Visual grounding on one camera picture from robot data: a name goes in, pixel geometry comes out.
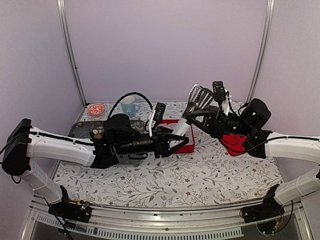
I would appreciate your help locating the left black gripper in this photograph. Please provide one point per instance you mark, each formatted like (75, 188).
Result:
(163, 149)

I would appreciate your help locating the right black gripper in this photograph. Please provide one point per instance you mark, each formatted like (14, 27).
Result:
(216, 124)

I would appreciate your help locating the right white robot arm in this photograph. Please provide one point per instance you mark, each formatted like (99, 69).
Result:
(264, 144)

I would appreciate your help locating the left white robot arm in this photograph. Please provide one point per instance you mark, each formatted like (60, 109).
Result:
(118, 139)

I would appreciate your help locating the red chocolate box base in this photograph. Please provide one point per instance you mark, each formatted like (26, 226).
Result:
(190, 146)

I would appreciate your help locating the white plastic box insert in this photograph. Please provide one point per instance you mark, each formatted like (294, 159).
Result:
(181, 127)

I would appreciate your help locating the red box lid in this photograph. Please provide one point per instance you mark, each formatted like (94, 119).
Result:
(234, 144)

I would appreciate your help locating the floral tablecloth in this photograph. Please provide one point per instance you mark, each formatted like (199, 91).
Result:
(207, 176)

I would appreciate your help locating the light blue mug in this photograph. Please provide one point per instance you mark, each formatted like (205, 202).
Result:
(128, 106)

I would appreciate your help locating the red patterned small bowl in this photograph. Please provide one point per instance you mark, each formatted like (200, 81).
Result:
(96, 109)

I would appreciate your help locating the green floral tray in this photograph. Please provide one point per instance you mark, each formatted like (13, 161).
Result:
(83, 129)

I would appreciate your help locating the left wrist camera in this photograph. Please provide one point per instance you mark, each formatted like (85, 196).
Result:
(159, 112)

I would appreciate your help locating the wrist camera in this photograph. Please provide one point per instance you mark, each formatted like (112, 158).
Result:
(218, 90)
(159, 112)

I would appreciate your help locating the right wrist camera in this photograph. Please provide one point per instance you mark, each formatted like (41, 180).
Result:
(218, 90)

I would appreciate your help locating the front aluminium rail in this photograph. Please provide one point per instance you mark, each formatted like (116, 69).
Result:
(215, 222)

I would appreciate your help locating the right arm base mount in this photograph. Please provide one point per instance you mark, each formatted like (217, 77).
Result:
(269, 208)

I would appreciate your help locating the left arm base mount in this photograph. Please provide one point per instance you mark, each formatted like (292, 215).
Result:
(80, 211)

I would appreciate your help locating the right aluminium frame post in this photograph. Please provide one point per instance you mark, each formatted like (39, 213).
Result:
(270, 4)

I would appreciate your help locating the aluminium frame post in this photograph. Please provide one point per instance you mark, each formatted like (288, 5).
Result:
(270, 4)
(61, 7)

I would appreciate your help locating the left aluminium frame post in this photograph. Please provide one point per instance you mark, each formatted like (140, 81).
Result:
(61, 7)

